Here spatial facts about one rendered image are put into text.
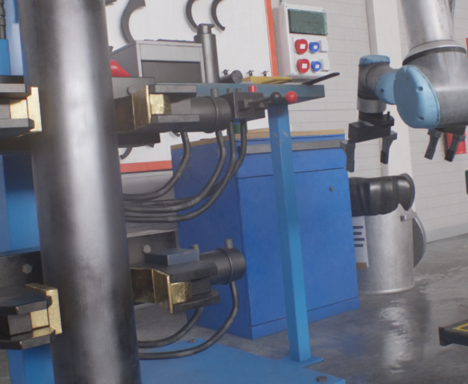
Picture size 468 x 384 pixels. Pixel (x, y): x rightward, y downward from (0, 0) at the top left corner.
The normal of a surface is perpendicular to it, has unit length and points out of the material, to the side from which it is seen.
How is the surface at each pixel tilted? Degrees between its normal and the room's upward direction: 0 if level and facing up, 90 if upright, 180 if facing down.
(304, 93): 90
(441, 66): 81
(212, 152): 90
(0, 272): 90
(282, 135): 90
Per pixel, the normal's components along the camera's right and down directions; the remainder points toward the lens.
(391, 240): 0.30, 0.04
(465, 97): 0.18, 0.26
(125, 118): -0.61, 0.07
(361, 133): 0.44, 0.37
